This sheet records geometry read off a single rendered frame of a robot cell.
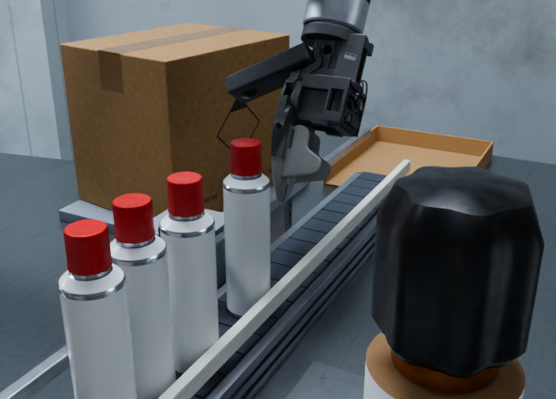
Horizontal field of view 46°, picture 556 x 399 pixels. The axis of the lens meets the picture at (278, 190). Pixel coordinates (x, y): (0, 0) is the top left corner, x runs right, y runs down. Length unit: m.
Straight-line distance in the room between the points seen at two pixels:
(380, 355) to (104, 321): 0.23
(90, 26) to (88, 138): 1.87
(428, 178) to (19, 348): 0.62
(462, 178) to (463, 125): 2.25
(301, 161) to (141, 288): 0.28
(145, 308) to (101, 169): 0.57
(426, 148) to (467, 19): 1.08
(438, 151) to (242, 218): 0.84
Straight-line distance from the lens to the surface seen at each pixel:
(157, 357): 0.61
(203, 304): 0.64
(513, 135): 2.60
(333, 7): 0.80
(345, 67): 0.78
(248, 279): 0.74
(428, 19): 2.52
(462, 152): 1.48
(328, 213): 1.03
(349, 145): 1.09
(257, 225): 0.71
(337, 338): 0.82
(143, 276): 0.57
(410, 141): 1.51
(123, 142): 1.06
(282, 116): 0.76
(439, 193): 0.33
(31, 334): 0.88
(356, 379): 0.68
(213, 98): 1.03
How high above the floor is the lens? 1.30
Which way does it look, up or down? 22 degrees down
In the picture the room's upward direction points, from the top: straight up
